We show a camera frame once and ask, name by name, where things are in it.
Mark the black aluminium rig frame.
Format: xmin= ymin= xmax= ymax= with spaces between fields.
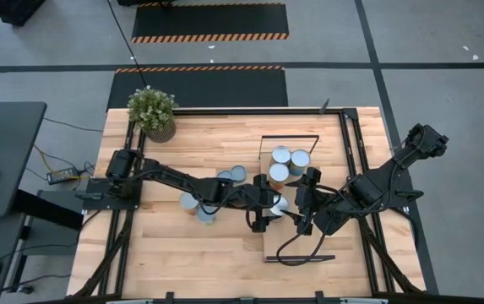
xmin=70 ymin=107 xmax=427 ymax=304

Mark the wooden shelf with black frame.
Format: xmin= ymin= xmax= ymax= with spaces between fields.
xmin=258 ymin=133 xmax=336 ymax=263

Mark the black box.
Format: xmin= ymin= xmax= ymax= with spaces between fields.
xmin=0 ymin=0 xmax=47 ymax=27

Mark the short teal tuna can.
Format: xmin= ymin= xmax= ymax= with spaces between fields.
xmin=230 ymin=164 xmax=248 ymax=183

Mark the black hazard striped floor mat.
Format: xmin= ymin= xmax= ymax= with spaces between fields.
xmin=130 ymin=2 xmax=290 ymax=44
xmin=106 ymin=65 xmax=289 ymax=111

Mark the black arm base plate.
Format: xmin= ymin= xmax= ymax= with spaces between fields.
xmin=81 ymin=176 xmax=144 ymax=212
xmin=348 ymin=171 xmax=414 ymax=209

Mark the black power adapter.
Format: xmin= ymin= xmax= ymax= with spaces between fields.
xmin=46 ymin=167 xmax=78 ymax=186

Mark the white and green fruit can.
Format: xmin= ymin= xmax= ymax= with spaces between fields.
xmin=196 ymin=204 xmax=218 ymax=225

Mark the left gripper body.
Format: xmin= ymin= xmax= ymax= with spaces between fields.
xmin=241 ymin=188 xmax=269 ymax=218

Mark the orange and cream dotted can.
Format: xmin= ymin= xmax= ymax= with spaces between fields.
xmin=268 ymin=162 xmax=290 ymax=191

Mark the orange labelled can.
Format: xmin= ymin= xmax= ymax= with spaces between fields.
xmin=179 ymin=192 xmax=200 ymax=216

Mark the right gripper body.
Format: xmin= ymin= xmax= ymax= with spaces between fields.
xmin=296 ymin=185 xmax=332 ymax=221

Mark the dark grey desk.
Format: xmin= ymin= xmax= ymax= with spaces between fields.
xmin=0 ymin=100 xmax=48 ymax=219

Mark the black floor cable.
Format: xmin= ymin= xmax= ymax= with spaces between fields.
xmin=106 ymin=0 xmax=149 ymax=89

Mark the potted green plant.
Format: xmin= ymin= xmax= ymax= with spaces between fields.
xmin=126 ymin=85 xmax=179 ymax=144

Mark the black desk base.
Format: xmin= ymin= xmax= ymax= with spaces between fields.
xmin=11 ymin=188 xmax=85 ymax=232

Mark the green oranges can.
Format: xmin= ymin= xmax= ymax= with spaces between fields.
xmin=270 ymin=145 xmax=292 ymax=166

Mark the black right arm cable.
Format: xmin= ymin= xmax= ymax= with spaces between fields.
xmin=275 ymin=217 xmax=340 ymax=267

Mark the blue cherries can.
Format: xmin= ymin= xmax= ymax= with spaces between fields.
xmin=289 ymin=149 xmax=312 ymax=176

